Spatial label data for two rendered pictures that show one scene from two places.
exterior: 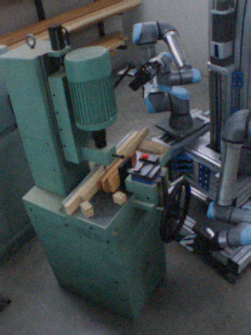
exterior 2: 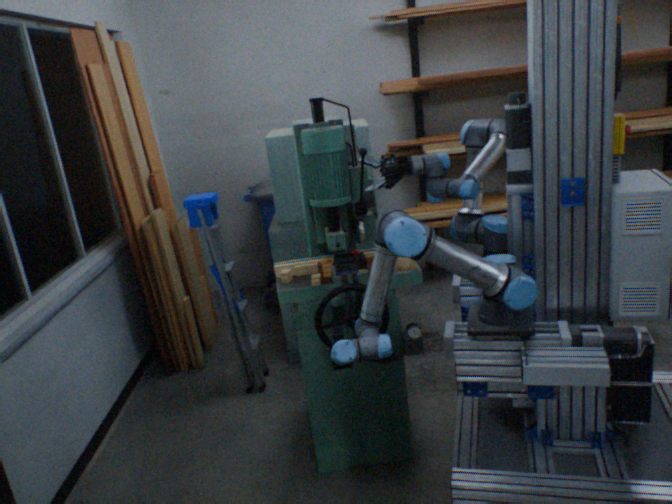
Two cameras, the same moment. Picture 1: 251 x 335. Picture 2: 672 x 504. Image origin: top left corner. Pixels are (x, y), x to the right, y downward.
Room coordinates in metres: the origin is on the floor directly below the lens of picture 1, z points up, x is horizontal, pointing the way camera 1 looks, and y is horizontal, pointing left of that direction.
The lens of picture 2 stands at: (-0.19, -1.74, 1.72)
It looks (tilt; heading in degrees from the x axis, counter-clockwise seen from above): 17 degrees down; 51
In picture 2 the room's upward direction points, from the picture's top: 7 degrees counter-clockwise
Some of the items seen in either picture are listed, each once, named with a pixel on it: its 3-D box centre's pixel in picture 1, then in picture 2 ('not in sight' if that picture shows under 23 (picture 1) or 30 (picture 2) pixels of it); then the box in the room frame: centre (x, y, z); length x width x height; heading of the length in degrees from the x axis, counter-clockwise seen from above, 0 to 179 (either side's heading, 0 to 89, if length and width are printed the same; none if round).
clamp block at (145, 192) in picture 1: (147, 181); (350, 279); (1.22, -0.08, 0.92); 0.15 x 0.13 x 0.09; 145
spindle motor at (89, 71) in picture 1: (91, 87); (326, 166); (1.31, 0.09, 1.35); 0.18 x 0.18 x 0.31
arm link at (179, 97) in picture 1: (178, 99); (495, 232); (1.82, -0.35, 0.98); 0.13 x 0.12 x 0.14; 94
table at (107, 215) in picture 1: (131, 185); (349, 282); (1.27, -0.01, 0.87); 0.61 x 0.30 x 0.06; 145
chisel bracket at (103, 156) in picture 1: (98, 153); (335, 239); (1.32, 0.10, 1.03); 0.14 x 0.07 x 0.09; 55
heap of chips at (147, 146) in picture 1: (152, 146); (404, 262); (1.48, -0.14, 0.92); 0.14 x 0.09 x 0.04; 55
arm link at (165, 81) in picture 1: (167, 79); (439, 188); (1.59, -0.26, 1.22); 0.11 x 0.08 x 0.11; 94
